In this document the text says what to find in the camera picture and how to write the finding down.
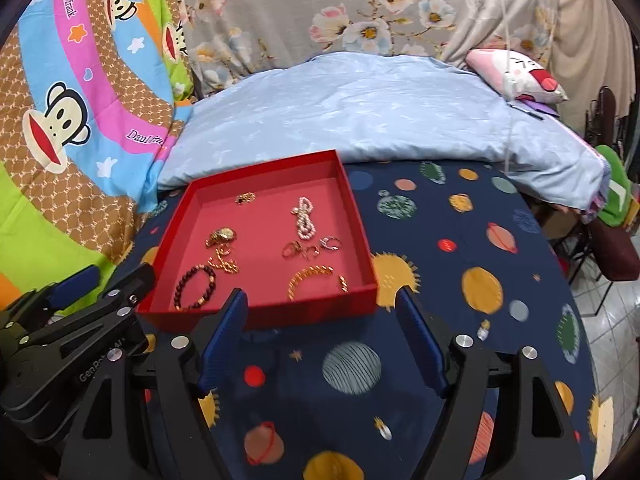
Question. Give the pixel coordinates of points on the green cloth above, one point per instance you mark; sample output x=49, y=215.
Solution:
x=612, y=185

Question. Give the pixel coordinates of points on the grey floral sheet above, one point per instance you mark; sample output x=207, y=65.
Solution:
x=300, y=5

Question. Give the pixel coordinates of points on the gold woven bangle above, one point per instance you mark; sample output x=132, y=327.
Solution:
x=310, y=272

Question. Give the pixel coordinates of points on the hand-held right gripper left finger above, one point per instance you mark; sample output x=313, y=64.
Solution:
x=225, y=340

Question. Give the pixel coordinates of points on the pink cartoon pillow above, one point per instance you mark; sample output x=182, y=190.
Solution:
x=520, y=72

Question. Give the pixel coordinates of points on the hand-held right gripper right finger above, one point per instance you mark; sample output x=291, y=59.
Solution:
x=420, y=340

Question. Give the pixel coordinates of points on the red shallow box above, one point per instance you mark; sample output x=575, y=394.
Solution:
x=310, y=310

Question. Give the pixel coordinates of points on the purple flat item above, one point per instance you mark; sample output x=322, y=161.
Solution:
x=537, y=110

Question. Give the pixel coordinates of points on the light blue pillow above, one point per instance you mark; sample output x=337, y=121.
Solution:
x=375, y=110

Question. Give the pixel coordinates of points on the monkey print colourful blanket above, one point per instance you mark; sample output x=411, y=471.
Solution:
x=60, y=110

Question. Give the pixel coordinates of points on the gold wristwatch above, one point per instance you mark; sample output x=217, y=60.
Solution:
x=222, y=235

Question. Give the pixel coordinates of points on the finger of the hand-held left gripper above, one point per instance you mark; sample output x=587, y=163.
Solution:
x=140, y=280
x=75, y=282

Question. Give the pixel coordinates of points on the navy planet print bedsheet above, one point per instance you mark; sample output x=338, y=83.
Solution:
x=475, y=260

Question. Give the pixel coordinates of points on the dark metal chair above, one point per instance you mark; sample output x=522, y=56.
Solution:
x=607, y=115

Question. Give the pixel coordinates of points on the small gold earring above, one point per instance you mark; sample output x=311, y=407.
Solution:
x=245, y=198

